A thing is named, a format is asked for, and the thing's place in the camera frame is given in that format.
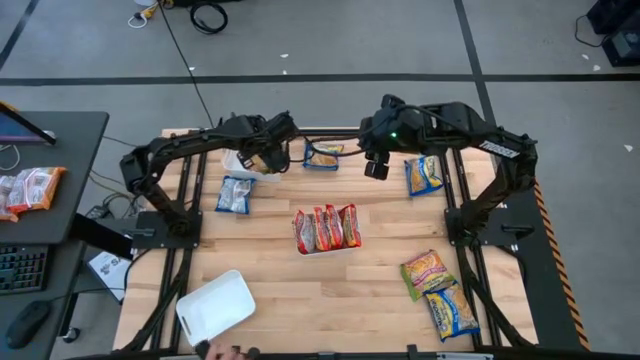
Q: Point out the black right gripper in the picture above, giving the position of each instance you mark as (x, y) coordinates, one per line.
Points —
(377, 170)

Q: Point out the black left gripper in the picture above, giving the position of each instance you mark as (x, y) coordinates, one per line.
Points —
(281, 157)

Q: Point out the blue soy sauce ramen packet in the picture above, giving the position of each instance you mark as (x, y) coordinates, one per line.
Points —
(234, 196)
(424, 176)
(452, 312)
(322, 159)

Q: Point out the white plastic bin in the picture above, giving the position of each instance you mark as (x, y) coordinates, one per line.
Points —
(215, 306)
(232, 167)
(325, 252)

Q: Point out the red beef ramen packet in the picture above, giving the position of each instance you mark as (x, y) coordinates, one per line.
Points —
(334, 227)
(321, 230)
(351, 225)
(302, 232)

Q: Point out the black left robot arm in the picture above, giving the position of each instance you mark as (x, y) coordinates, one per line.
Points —
(175, 142)

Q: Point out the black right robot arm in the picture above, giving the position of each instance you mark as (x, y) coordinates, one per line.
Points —
(450, 130)

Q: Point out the person's hand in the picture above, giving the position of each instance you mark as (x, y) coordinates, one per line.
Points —
(220, 352)

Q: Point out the white printed paper sheet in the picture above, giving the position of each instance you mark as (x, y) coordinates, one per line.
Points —
(107, 267)

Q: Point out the black desk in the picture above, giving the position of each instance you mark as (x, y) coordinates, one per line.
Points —
(75, 150)

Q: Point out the tilted computer monitor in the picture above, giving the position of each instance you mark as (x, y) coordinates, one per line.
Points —
(15, 130)

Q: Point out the black equipment case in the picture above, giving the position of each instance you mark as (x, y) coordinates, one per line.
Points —
(620, 45)

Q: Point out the black chair caster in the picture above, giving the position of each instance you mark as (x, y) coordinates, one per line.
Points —
(72, 335)

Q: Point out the black keyboard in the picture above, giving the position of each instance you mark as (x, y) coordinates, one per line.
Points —
(22, 270)

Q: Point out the black computer mouse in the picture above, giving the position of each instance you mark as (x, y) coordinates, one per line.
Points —
(27, 322)

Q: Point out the black aluminium table frame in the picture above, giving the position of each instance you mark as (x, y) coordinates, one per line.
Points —
(325, 133)

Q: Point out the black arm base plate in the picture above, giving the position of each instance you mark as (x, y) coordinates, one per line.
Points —
(515, 230)
(150, 235)

